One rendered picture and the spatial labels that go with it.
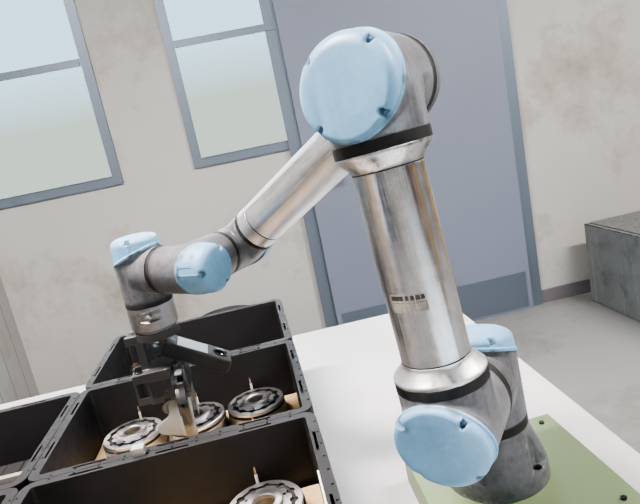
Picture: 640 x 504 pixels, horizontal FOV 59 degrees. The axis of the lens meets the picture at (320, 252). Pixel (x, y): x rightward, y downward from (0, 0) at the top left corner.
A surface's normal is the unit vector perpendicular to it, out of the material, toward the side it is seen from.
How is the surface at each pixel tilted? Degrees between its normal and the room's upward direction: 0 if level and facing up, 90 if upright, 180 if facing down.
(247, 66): 90
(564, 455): 3
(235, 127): 90
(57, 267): 90
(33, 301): 90
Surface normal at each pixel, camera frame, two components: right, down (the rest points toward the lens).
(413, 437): -0.42, 0.40
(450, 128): 0.12, 0.18
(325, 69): -0.49, 0.15
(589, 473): -0.23, -0.96
